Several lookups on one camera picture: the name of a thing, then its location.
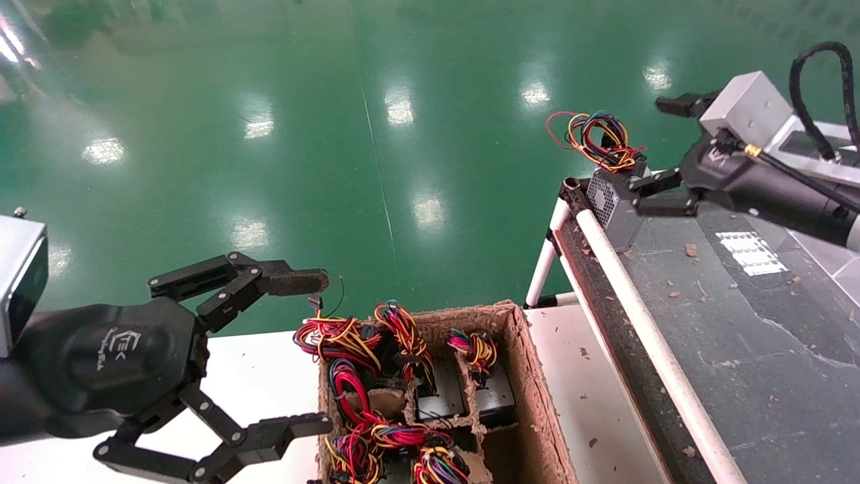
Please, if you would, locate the brown cardboard divider box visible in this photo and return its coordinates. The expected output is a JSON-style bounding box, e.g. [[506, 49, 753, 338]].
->
[[317, 300, 580, 484]]

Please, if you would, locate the white frame leg pipe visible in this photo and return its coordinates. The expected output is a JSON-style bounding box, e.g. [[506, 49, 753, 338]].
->
[[524, 198, 572, 309]]

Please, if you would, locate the grey metal power supply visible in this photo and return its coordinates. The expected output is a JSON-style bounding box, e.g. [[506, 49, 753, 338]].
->
[[415, 356, 469, 420]]

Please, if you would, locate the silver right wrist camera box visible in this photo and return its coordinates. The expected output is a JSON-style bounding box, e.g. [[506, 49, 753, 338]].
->
[[699, 71, 860, 186]]

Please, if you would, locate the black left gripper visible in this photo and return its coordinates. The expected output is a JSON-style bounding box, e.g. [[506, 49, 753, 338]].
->
[[13, 252, 334, 484]]

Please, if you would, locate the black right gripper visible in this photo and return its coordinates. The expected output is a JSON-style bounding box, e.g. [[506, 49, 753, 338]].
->
[[628, 92, 853, 245]]

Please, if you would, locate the multicoloured wire bundle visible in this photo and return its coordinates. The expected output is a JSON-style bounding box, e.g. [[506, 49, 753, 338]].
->
[[325, 432, 385, 484], [412, 446, 471, 484], [366, 418, 454, 450]]

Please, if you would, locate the black conveyor belt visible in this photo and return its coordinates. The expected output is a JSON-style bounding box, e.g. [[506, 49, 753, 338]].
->
[[556, 202, 860, 484]]

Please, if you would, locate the red yellow wire bundle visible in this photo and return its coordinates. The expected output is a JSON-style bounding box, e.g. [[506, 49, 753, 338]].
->
[[294, 276, 385, 369]]

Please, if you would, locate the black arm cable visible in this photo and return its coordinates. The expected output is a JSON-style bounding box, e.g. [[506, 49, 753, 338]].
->
[[789, 42, 860, 162]]

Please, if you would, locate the grey power supply with wires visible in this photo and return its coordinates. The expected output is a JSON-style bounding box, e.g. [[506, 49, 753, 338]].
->
[[546, 111, 651, 253], [447, 327, 518, 428]]

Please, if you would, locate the white printed label sticker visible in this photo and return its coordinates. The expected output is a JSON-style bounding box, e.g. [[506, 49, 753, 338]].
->
[[714, 231, 788, 276]]

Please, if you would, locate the red orange wire bundle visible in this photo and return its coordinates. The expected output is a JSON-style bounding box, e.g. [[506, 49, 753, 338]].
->
[[373, 300, 437, 396]]

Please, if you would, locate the white conveyor edge pipe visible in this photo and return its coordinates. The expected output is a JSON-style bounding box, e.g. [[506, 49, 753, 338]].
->
[[576, 208, 750, 484]]

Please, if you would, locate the red blue wire bundle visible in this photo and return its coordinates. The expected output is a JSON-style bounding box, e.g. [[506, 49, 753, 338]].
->
[[329, 358, 380, 431]]

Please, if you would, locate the black pipe corner connector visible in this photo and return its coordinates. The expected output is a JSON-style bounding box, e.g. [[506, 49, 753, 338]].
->
[[561, 177, 597, 216]]

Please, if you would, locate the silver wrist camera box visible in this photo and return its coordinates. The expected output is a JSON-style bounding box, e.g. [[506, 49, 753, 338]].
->
[[699, 71, 860, 186], [0, 207, 49, 358]]

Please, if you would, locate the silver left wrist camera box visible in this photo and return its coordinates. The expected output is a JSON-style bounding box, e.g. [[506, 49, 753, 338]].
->
[[0, 207, 49, 358]]

